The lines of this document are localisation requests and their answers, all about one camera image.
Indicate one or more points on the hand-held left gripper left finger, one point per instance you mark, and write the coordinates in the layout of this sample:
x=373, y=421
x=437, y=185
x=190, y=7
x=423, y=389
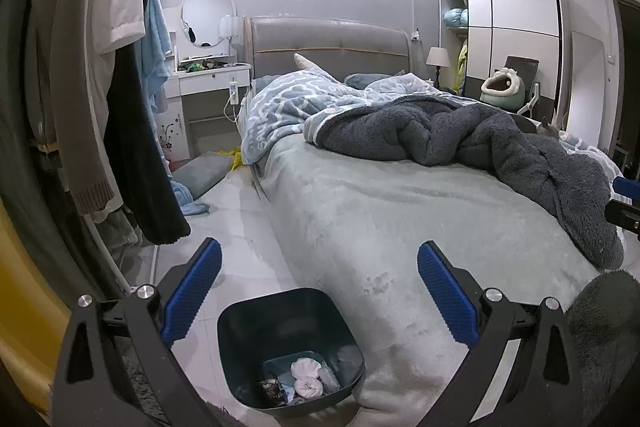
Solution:
x=192, y=297

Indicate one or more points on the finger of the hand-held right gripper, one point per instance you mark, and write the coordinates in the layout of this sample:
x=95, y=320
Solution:
x=629, y=188
x=625, y=217

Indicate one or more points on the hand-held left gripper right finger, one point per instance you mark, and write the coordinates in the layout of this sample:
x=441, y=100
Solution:
x=447, y=297

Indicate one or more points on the dark blue plastic bin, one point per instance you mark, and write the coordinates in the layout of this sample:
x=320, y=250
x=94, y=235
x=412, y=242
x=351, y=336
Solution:
x=250, y=332

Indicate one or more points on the black plastic-wrapped box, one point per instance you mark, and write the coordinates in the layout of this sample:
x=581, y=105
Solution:
x=271, y=392

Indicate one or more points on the white fluffy sock ball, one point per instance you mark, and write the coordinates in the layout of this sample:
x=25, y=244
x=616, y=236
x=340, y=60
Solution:
x=306, y=368

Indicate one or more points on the clear bubble wrap bundle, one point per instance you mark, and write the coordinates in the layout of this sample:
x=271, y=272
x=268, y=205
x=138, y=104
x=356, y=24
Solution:
x=330, y=379

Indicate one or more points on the white sock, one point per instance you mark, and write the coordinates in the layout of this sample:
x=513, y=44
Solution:
x=309, y=388

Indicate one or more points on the person's right forearm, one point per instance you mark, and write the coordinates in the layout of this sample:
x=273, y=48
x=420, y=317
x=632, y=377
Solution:
x=600, y=322

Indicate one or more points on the white clothes rack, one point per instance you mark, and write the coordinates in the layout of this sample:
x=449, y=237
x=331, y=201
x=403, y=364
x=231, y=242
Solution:
x=107, y=252

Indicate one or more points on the bed with grey headboard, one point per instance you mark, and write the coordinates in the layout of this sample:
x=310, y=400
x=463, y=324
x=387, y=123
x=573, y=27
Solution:
x=380, y=227

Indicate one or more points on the grey cat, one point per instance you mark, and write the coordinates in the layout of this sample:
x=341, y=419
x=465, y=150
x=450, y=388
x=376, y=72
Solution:
x=547, y=129

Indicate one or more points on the dark grey fleece blanket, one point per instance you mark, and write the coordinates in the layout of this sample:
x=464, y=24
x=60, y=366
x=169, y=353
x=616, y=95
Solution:
x=525, y=157

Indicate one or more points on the dark door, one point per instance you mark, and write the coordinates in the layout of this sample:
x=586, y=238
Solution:
x=629, y=77

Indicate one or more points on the grey floor mat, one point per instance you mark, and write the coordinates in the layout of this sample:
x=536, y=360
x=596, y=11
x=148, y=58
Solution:
x=202, y=174

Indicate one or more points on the yellow cloth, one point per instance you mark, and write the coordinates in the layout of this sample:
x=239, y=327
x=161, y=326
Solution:
x=231, y=158

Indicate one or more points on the black hanging garment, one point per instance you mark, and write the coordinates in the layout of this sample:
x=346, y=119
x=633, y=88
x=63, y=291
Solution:
x=145, y=157

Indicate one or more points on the green and cream cat bed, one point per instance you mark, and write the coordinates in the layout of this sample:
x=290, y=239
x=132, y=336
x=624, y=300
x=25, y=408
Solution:
x=502, y=92

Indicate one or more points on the black office chair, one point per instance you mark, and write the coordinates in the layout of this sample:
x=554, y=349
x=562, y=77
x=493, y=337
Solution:
x=525, y=64

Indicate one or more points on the large yellow object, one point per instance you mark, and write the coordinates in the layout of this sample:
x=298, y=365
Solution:
x=25, y=297

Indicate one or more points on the white wardrobe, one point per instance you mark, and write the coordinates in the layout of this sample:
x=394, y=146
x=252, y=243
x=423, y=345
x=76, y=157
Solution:
x=520, y=14

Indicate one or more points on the yellow-green hanging garment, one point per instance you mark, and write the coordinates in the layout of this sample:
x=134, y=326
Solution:
x=460, y=67

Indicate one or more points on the white power strip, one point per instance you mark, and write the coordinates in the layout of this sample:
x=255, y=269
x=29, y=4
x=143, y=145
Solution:
x=233, y=92

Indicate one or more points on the blue patterned quilt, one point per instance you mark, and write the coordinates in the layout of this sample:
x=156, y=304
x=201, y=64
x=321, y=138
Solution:
x=280, y=107

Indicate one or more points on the white dressing table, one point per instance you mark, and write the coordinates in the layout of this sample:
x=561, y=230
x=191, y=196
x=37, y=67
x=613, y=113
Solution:
x=210, y=82

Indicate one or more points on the bedside lamp with shade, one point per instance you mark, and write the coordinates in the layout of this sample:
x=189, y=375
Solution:
x=437, y=57

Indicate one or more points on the grey-blue pillow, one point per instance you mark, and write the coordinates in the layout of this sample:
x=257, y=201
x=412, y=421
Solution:
x=362, y=80

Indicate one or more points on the light blue plush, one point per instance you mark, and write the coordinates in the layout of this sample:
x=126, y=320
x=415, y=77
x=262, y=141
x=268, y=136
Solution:
x=455, y=17

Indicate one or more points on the clothes on hanging rack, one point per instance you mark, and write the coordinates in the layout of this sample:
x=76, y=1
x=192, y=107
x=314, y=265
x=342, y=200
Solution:
x=70, y=67

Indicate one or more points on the light blue robe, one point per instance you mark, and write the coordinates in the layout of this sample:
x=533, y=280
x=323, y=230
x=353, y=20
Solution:
x=155, y=37

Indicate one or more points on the white table lamp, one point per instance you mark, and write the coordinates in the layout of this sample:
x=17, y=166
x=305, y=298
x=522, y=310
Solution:
x=228, y=27

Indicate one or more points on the round wall mirror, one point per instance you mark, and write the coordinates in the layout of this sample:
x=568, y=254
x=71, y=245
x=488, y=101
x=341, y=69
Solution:
x=207, y=12

